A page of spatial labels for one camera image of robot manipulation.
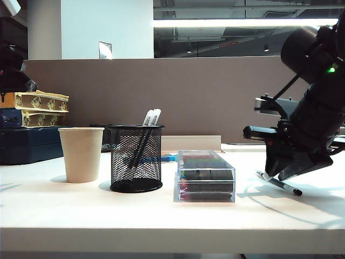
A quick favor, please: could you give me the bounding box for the brown desk divider panel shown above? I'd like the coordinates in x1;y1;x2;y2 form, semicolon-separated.
23;56;308;145

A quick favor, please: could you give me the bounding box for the dark blue tool case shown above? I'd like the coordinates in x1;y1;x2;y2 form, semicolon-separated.
0;126;65;166

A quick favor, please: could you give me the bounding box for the teal letter puzzle board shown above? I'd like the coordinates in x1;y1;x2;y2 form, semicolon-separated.
161;152;179;163

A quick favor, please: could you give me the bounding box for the yellow orange puzzle box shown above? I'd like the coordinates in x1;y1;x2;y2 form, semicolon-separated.
0;91;70;113

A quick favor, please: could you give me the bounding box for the blue yellow puzzle box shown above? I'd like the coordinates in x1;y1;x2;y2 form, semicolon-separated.
0;108;68;129

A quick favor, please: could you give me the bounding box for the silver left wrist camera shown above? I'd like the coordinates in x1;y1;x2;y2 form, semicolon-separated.
0;0;22;16

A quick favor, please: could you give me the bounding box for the long ceiling light strip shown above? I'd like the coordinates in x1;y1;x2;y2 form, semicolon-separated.
153;18;339;29

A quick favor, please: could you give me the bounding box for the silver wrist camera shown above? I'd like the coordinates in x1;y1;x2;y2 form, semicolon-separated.
254;93;300;119
0;0;22;16

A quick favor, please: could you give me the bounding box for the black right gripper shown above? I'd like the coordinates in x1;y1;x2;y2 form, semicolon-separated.
242;120;334;181

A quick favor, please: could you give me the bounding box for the clear plastic marker box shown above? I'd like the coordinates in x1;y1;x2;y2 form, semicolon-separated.
173;150;236;203

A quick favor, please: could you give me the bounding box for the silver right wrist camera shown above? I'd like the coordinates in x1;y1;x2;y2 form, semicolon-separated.
254;93;300;119

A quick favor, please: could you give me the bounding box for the beige paper cup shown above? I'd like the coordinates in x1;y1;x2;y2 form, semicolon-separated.
58;127;105;184

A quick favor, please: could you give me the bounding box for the black right camera cable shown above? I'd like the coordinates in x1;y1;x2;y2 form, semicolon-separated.
273;74;300;100

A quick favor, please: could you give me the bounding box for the black mesh pen holder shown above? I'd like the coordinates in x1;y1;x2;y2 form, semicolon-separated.
107;125;165;194

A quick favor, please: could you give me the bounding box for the silver wall plate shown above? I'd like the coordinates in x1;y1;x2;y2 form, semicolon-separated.
98;42;113;60

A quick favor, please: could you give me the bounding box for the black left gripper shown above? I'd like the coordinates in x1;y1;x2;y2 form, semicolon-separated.
0;44;38;94

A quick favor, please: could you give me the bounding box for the beige cable tray lid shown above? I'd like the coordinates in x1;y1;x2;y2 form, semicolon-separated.
161;135;222;152

